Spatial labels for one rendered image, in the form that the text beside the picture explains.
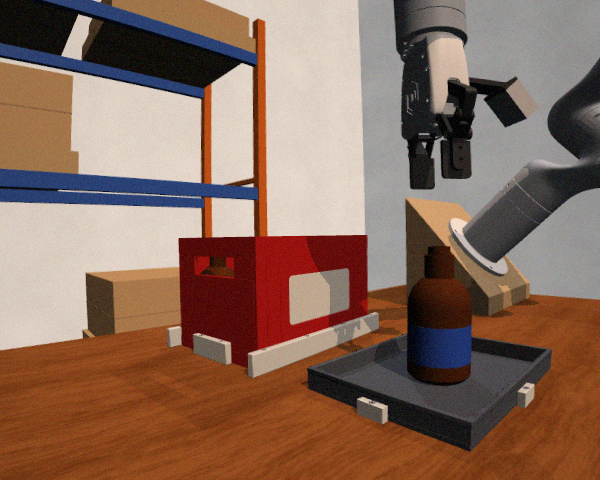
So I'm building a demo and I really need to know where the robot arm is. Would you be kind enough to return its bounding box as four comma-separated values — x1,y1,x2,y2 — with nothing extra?
394,0,600,276

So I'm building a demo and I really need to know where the red crate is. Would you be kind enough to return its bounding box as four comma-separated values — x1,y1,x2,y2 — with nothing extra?
178,235,368,368

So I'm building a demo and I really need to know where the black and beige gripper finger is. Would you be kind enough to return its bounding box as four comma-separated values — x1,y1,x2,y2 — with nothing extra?
407,133,436,189
435,80,477,179

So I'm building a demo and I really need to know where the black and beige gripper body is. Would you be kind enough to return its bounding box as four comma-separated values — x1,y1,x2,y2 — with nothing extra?
400,34,469,140

